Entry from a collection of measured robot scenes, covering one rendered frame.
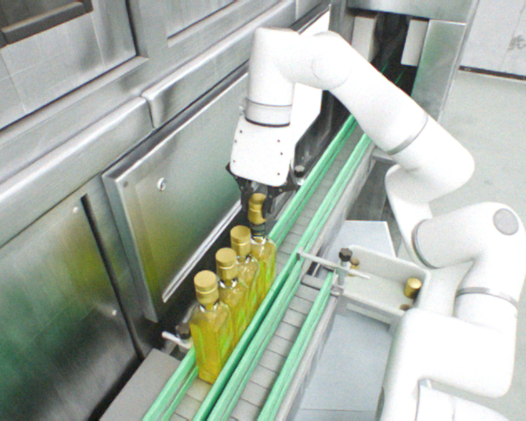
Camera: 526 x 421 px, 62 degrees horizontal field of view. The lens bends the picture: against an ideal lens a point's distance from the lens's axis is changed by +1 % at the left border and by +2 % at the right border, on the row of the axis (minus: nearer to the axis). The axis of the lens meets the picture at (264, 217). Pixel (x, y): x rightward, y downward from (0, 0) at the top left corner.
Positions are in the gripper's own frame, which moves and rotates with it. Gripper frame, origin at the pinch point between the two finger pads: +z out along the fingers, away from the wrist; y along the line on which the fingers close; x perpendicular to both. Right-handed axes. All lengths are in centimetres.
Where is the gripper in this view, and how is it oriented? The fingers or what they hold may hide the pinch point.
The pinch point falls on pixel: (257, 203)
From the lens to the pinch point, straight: 77.3
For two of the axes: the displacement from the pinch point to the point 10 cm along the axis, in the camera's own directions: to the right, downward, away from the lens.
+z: -1.1, 8.8, 4.7
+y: 9.0, 2.9, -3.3
